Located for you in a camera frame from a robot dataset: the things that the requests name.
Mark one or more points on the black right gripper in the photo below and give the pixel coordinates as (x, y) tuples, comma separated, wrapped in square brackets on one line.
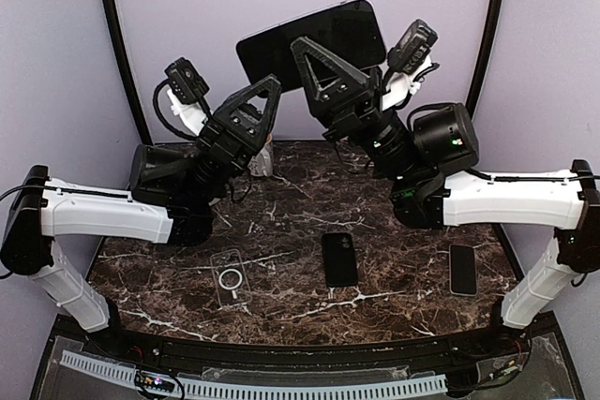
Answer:
[(344, 102)]

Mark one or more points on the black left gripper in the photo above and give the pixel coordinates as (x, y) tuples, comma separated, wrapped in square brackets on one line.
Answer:
[(225, 147)]

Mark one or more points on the black smartphone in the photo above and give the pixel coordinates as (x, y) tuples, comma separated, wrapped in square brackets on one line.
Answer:
[(349, 29)]

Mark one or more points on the black phone case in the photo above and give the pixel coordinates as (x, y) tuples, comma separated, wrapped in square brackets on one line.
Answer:
[(339, 260)]

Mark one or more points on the clear magsafe phone case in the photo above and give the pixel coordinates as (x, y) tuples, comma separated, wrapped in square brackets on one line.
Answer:
[(230, 278)]

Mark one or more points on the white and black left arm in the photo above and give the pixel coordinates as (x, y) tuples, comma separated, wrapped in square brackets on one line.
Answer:
[(169, 199)]

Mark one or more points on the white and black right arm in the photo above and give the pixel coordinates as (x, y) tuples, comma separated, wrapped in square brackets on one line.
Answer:
[(431, 158)]

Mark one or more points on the white floral mug yellow inside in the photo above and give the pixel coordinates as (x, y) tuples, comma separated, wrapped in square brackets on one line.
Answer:
[(262, 164)]

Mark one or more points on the silver edged smartphone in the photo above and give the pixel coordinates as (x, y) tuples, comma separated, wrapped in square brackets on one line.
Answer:
[(462, 270)]

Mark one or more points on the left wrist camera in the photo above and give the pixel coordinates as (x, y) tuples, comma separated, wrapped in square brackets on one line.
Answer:
[(187, 90)]

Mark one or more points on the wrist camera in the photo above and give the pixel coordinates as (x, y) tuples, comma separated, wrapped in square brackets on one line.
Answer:
[(187, 90), (408, 63)]

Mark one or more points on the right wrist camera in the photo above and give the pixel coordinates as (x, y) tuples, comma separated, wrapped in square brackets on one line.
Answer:
[(408, 63)]

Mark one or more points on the right black frame post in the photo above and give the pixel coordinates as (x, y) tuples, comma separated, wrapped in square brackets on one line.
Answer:
[(480, 71)]

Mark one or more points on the black frame post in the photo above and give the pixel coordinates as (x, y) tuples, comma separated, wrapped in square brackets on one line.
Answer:
[(480, 71), (120, 54)]

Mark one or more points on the left black frame post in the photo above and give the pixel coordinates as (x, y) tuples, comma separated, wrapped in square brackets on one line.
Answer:
[(120, 54)]

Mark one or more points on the white slotted cable duct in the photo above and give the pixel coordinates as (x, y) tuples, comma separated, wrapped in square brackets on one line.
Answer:
[(163, 386)]

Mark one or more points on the black front rail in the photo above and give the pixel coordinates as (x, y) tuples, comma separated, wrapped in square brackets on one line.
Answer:
[(452, 352)]

